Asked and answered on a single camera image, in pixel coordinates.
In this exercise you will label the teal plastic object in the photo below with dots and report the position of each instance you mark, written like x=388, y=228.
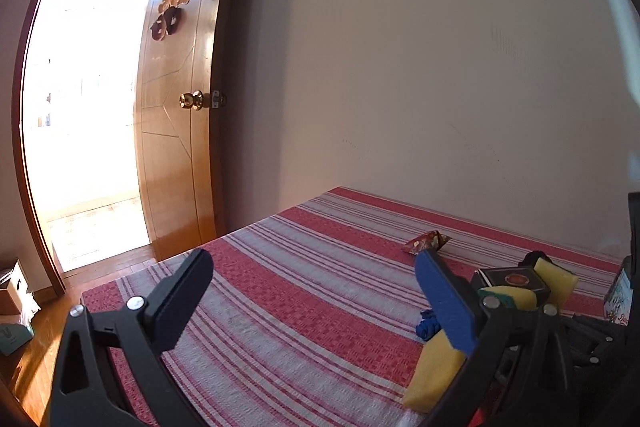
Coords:
x=12, y=338

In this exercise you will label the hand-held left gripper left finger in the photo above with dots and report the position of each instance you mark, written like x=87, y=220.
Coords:
x=182, y=297

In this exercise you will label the wooden door frame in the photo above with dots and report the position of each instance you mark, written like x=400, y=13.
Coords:
x=25, y=107

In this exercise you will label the brass door knob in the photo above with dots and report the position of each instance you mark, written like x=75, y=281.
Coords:
x=192, y=100

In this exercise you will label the metal door latch plate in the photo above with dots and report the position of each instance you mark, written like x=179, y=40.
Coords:
x=217, y=98

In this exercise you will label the cardboard box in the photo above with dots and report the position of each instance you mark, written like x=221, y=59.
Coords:
x=12, y=288

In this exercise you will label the red gold candy wrapper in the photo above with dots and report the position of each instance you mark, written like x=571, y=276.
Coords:
x=425, y=243

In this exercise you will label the black cube box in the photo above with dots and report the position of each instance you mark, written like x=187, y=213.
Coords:
x=510, y=279

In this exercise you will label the black yarn ball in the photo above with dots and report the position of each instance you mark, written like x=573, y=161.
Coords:
x=532, y=258

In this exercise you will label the blue yarn ball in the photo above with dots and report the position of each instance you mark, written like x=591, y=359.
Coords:
x=427, y=326

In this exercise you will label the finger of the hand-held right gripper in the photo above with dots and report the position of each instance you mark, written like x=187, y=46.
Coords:
x=595, y=337

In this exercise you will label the desktop with red striped cloth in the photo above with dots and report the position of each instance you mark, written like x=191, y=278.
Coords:
x=300, y=282

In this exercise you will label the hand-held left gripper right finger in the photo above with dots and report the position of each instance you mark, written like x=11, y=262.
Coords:
x=445, y=302

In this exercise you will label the yellow sponge dark scouring pad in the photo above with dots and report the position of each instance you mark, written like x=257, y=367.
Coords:
x=505, y=297
x=556, y=279
x=435, y=372

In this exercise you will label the carved wooden door ornament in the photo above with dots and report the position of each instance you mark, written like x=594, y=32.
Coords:
x=170, y=4

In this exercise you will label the wooden door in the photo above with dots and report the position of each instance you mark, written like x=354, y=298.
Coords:
x=175, y=147

